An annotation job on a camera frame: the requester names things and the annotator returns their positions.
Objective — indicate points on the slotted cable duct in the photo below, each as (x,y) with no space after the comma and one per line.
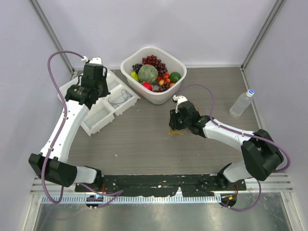
(176,199)

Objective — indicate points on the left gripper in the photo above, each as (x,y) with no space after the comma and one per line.
(105,91)

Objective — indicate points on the white fruit basket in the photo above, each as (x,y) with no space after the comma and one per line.
(173,65)

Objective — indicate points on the green melon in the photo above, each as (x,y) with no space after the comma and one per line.
(148,73)

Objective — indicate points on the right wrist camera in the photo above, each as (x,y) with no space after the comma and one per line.
(178,100)

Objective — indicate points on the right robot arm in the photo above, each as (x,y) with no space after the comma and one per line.
(260,156)

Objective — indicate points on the dark grapes bunch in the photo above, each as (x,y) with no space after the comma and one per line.
(136,68)

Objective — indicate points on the red grapes bunch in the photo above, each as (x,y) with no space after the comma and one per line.
(157,63)

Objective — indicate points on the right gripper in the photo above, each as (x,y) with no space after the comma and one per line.
(173,122)

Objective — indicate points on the yellow pear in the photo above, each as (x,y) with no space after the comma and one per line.
(134,75)

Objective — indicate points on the clear water bottle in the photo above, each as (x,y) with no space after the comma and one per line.
(243,101)

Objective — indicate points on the red apple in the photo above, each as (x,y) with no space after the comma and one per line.
(148,86)

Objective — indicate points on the white compartment tray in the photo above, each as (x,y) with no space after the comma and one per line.
(105,109)

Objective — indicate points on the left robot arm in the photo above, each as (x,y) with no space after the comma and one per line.
(51,162)

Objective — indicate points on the cherries cluster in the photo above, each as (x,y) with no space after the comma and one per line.
(163,83)

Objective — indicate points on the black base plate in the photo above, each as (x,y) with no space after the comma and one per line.
(191,185)

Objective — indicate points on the green lime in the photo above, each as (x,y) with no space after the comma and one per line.
(175,77)

